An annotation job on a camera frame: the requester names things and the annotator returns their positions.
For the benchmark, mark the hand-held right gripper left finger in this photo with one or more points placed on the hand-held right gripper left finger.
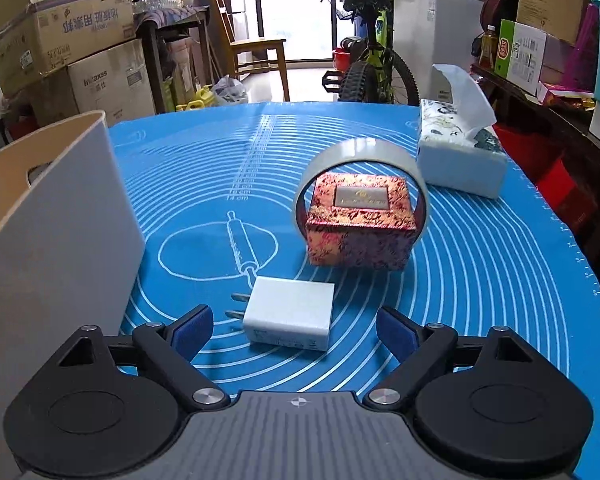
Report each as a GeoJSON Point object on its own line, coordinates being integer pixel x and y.
{"type": "Point", "coordinates": [192, 335]}

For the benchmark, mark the blue silicone baking mat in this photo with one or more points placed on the blue silicone baking mat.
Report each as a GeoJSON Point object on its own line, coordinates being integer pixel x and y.
{"type": "Point", "coordinates": [480, 285]}

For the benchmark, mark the red patterned gift box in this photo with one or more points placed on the red patterned gift box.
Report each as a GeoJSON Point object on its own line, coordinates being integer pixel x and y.
{"type": "Point", "coordinates": [360, 240]}

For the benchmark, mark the green black bicycle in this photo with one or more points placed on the green black bicycle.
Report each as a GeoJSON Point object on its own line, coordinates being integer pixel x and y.
{"type": "Point", "coordinates": [365, 80]}

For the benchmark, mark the open brown cardboard box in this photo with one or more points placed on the open brown cardboard box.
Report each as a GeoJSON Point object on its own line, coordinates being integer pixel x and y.
{"type": "Point", "coordinates": [70, 25]}

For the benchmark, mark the green white carton box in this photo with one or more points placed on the green white carton box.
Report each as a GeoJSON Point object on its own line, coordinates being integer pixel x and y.
{"type": "Point", "coordinates": [522, 55]}

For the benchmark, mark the white chest freezer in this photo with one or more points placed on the white chest freezer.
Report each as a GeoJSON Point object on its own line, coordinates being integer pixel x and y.
{"type": "Point", "coordinates": [430, 35]}

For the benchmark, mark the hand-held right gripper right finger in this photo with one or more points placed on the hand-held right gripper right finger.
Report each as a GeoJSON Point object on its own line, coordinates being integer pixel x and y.
{"type": "Point", "coordinates": [397, 335]}

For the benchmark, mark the white wall charger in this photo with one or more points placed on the white wall charger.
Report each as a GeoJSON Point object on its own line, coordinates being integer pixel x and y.
{"type": "Point", "coordinates": [290, 315]}

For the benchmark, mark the dark wooden long table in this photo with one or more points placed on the dark wooden long table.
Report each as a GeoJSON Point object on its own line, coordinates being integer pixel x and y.
{"type": "Point", "coordinates": [580, 130]}

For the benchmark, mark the red bucket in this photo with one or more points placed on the red bucket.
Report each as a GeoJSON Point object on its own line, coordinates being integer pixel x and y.
{"type": "Point", "coordinates": [341, 59]}

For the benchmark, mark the beige plastic basket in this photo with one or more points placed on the beige plastic basket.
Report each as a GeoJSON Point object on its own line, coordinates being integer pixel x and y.
{"type": "Point", "coordinates": [55, 260]}

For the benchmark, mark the floral tissue box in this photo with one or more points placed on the floral tissue box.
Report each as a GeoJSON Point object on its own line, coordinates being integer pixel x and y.
{"type": "Point", "coordinates": [455, 170]}

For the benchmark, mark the clear tape roll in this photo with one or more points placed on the clear tape roll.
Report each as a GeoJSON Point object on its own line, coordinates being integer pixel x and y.
{"type": "Point", "coordinates": [360, 152]}

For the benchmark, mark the yellow plastic jug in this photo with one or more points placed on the yellow plastic jug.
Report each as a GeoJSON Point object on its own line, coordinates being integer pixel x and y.
{"type": "Point", "coordinates": [197, 100]}

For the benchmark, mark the grey plastic bag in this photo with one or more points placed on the grey plastic bag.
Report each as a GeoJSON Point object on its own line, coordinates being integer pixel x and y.
{"type": "Point", "coordinates": [230, 91]}

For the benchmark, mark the wooden chair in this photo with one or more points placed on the wooden chair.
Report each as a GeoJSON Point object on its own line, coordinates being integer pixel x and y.
{"type": "Point", "coordinates": [257, 47]}

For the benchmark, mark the red paper bags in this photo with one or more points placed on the red paper bags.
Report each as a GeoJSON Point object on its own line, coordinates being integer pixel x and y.
{"type": "Point", "coordinates": [545, 180]}

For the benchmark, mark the pink flat box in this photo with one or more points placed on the pink flat box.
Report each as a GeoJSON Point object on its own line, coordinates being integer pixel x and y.
{"type": "Point", "coordinates": [565, 95]}

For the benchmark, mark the dark wooden side table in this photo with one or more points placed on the dark wooden side table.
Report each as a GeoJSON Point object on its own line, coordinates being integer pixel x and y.
{"type": "Point", "coordinates": [175, 15]}

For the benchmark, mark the orange drink bottle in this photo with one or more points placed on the orange drink bottle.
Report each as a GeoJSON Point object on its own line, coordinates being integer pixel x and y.
{"type": "Point", "coordinates": [488, 50]}

